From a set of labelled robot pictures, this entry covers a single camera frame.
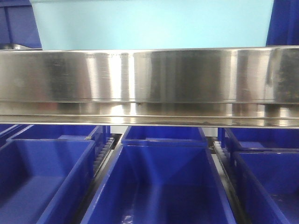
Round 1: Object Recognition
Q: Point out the dark blue bin rear centre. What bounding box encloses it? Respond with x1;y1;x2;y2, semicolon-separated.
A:
121;126;208;147

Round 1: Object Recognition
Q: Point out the dark blue bin lower left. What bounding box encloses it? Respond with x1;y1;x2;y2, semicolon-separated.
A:
0;140;95;224

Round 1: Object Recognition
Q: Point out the dark blue bin rear right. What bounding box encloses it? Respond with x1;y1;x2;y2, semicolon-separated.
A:
221;128;299;153

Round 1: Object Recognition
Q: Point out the dark blue bin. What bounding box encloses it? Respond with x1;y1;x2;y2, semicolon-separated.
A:
266;0;299;46
0;0;42;48
81;145;235;224
7;125;110;147
221;128;299;153
234;151;299;224
121;126;208;147
0;140;95;224

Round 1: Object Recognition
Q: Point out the stainless steel shelf front rail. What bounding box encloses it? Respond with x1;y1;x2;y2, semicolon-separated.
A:
0;46;299;128

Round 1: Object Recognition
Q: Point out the white roller track lower left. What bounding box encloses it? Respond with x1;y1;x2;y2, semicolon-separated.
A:
93;137;115;177

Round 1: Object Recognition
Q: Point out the dark blue bin upper right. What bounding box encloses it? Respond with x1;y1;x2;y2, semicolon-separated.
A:
266;0;299;46

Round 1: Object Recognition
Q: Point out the dark blue bin lower right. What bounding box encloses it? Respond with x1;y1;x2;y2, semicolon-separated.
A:
234;151;299;224

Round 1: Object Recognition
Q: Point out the dark blue bin rear left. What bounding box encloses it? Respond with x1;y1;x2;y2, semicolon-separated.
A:
7;125;110;147

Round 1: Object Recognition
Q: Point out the dark blue bin lower centre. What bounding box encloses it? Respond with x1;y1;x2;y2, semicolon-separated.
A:
81;145;235;224

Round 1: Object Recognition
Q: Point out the light blue plastic bin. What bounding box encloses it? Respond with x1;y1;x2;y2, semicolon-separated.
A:
31;0;274;50

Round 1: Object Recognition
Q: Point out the dark blue bin upper left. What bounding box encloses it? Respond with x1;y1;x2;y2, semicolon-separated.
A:
0;0;42;48

